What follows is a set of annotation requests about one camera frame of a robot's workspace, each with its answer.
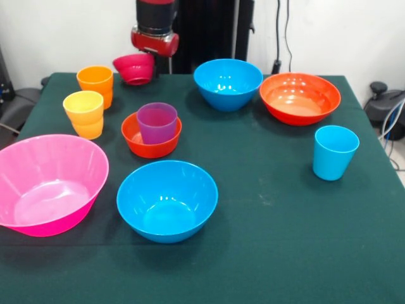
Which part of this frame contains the dark green tablecloth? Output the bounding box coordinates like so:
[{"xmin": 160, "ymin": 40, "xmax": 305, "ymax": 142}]
[{"xmin": 0, "ymin": 72, "xmax": 405, "ymax": 304}]

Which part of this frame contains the large orange-red plastic bowl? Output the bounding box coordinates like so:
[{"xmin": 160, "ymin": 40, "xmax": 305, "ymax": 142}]
[{"xmin": 259, "ymin": 72, "xmax": 342, "ymax": 127}]

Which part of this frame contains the black equipment rack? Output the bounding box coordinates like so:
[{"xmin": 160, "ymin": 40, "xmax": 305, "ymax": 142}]
[{"xmin": 0, "ymin": 44, "xmax": 15, "ymax": 102}]

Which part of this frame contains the orange plastic cup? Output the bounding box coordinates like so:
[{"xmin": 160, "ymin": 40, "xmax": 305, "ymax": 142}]
[
  {"xmin": 70, "ymin": 116, "xmax": 105, "ymax": 141},
  {"xmin": 100, "ymin": 87, "xmax": 114, "ymax": 110},
  {"xmin": 77, "ymin": 65, "xmax": 115, "ymax": 94}
]

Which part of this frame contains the black cable with plug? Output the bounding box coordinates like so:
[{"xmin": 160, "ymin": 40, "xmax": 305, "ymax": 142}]
[{"xmin": 272, "ymin": 0, "xmax": 282, "ymax": 75}]

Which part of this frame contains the blue plastic cup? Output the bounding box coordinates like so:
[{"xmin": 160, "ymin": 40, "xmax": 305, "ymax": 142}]
[{"xmin": 313, "ymin": 125, "xmax": 360, "ymax": 182}]

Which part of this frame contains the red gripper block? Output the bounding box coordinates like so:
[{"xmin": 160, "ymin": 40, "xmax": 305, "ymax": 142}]
[{"xmin": 130, "ymin": 27, "xmax": 180, "ymax": 79}]

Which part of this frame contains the small magenta plastic bowl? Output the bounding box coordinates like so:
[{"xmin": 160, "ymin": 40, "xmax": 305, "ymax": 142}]
[{"xmin": 113, "ymin": 53, "xmax": 156, "ymax": 86}]

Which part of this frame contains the blue cable bundle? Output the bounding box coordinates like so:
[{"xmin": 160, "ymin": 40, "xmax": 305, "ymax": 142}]
[{"xmin": 381, "ymin": 98, "xmax": 405, "ymax": 172}]

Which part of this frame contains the large pink plastic bowl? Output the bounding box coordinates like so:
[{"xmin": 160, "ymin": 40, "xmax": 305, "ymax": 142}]
[{"xmin": 0, "ymin": 134, "xmax": 110, "ymax": 238}]

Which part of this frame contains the small orange-red plastic bowl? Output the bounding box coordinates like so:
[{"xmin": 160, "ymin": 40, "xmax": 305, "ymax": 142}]
[{"xmin": 121, "ymin": 112, "xmax": 183, "ymax": 159}]

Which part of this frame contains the blue plastic bowl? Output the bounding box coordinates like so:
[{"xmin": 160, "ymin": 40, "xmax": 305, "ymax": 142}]
[
  {"xmin": 193, "ymin": 58, "xmax": 264, "ymax": 113},
  {"xmin": 116, "ymin": 160, "xmax": 219, "ymax": 244}
]

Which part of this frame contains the yellow plastic cup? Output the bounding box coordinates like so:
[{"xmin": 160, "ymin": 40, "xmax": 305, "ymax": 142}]
[{"xmin": 63, "ymin": 90, "xmax": 104, "ymax": 125}]

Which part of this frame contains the black column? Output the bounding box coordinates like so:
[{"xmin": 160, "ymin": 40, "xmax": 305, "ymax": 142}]
[{"xmin": 159, "ymin": 0, "xmax": 256, "ymax": 75}]

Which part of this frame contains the purple plastic cup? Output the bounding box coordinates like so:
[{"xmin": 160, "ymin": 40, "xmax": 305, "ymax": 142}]
[{"xmin": 136, "ymin": 102, "xmax": 178, "ymax": 145}]

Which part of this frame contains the thin black cable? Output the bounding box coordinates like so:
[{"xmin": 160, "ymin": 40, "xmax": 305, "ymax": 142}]
[{"xmin": 283, "ymin": 0, "xmax": 294, "ymax": 75}]

